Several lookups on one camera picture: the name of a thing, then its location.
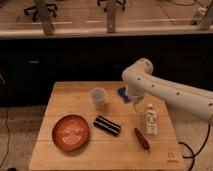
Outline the black office chair base centre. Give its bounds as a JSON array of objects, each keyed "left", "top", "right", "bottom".
[{"left": 97, "top": 0, "right": 126, "bottom": 12}]

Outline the grey desk leg right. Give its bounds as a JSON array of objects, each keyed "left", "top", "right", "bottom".
[{"left": 199, "top": 0, "right": 213, "bottom": 30}]

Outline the orange patterned bowl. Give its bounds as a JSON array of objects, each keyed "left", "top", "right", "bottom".
[{"left": 52, "top": 115, "right": 90, "bottom": 151}]

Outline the black cable right floor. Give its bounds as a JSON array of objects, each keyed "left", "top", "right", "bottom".
[{"left": 178, "top": 123, "right": 212, "bottom": 171}]

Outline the black office chair base left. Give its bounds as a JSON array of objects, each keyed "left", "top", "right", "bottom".
[{"left": 23, "top": 3, "right": 58, "bottom": 22}]

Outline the grey desk leg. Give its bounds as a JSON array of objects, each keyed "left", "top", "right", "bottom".
[
  {"left": 107, "top": 4, "right": 116, "bottom": 33},
  {"left": 199, "top": 0, "right": 213, "bottom": 30},
  {"left": 34, "top": 0, "right": 54, "bottom": 35}
]

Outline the translucent plastic cup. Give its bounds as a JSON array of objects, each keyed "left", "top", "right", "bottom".
[{"left": 90, "top": 87, "right": 107, "bottom": 109}]

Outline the black cable left floor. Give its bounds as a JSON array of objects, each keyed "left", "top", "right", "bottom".
[{"left": 0, "top": 105, "right": 11, "bottom": 169}]

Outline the black office chair base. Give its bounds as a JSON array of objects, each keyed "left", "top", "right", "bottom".
[
  {"left": 23, "top": 3, "right": 58, "bottom": 22},
  {"left": 97, "top": 0, "right": 126, "bottom": 12}
]

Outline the black cable floor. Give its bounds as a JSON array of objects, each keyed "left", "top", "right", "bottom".
[
  {"left": 0, "top": 105, "right": 11, "bottom": 169},
  {"left": 178, "top": 123, "right": 212, "bottom": 171}
]

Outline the blue sponge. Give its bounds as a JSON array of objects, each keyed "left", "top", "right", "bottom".
[{"left": 117, "top": 87, "right": 129, "bottom": 103}]

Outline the white squeeze bottle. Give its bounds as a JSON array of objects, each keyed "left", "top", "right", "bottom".
[{"left": 145, "top": 103, "right": 158, "bottom": 135}]

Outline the black striped rectangular case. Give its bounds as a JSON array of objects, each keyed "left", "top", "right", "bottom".
[{"left": 93, "top": 116, "right": 121, "bottom": 136}]

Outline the grey desk leg left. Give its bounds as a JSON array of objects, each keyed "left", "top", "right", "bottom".
[{"left": 34, "top": 0, "right": 54, "bottom": 35}]

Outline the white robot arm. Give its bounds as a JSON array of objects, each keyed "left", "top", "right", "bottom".
[{"left": 122, "top": 58, "right": 213, "bottom": 126}]

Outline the grey desk leg centre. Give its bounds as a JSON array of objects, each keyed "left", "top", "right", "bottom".
[{"left": 107, "top": 4, "right": 116, "bottom": 33}]

